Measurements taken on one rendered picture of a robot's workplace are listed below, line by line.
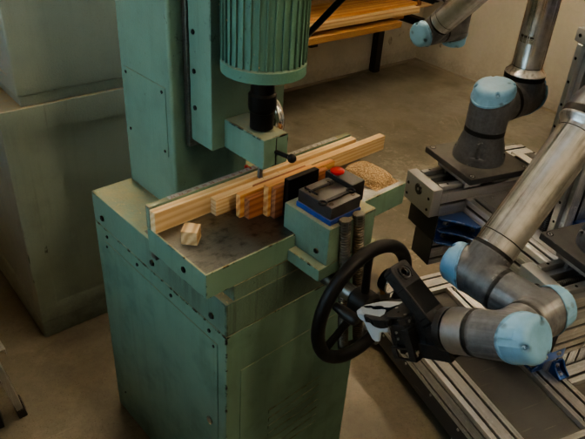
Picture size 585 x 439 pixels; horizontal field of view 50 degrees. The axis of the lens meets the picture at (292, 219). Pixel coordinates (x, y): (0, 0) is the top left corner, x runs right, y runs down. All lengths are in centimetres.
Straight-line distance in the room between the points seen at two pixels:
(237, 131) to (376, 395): 118
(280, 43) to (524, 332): 67
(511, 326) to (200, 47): 82
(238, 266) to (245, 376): 32
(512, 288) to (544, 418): 103
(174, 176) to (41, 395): 104
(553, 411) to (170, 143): 135
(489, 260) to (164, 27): 80
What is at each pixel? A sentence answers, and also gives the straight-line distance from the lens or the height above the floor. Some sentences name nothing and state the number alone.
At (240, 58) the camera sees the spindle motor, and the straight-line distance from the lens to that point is 123.
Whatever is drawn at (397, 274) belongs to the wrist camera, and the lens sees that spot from 105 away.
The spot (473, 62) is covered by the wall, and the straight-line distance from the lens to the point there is 510.
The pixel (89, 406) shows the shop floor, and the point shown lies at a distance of 221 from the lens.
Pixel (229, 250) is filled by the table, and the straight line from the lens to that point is 126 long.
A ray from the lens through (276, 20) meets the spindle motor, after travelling 119.
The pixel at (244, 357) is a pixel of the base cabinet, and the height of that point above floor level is 62.
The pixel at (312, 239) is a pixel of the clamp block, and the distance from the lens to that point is 128.
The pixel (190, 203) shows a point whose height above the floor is 94.
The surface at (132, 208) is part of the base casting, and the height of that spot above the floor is 80.
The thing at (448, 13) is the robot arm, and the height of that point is 120.
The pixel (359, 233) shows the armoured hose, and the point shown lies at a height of 93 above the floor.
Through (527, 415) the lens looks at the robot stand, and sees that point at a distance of 203.
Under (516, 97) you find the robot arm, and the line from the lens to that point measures 189.
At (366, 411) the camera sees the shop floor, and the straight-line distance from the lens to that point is 217.
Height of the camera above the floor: 164
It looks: 33 degrees down
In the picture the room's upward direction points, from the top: 4 degrees clockwise
